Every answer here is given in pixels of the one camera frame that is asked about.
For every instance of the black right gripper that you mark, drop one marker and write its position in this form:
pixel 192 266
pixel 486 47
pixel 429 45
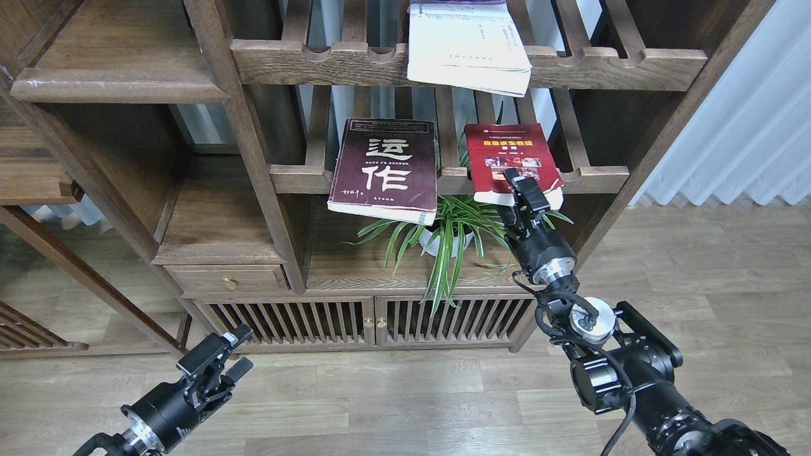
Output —
pixel 541 251

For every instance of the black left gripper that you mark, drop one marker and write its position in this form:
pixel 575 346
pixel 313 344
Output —
pixel 165 416

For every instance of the red paperback book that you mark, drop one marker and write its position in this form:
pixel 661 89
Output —
pixel 493 148

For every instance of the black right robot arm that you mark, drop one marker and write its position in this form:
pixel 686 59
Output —
pixel 618 360

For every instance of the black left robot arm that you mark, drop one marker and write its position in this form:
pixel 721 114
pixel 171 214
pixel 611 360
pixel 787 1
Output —
pixel 111 443

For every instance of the green spider plant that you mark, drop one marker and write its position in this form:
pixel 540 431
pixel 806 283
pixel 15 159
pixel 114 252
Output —
pixel 460 221

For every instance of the wooden drawer with brass knob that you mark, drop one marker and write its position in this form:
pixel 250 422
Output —
pixel 199 279

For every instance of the white plant pot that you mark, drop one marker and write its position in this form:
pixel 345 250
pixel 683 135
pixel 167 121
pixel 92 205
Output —
pixel 432 239

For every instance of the right slatted cabinet door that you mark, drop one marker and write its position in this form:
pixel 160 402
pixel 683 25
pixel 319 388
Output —
pixel 473 321

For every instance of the dark maroon book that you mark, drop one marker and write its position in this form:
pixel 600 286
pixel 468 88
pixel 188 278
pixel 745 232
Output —
pixel 386 169

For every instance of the wooden side furniture left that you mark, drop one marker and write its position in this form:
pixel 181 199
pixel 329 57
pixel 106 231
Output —
pixel 31 176

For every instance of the white paperback book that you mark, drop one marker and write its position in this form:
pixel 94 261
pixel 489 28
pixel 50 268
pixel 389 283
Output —
pixel 472 44

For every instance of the dark wooden bookshelf unit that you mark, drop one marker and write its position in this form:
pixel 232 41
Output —
pixel 205 132

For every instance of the white pleated curtain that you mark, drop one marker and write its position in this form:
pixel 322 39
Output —
pixel 752 133

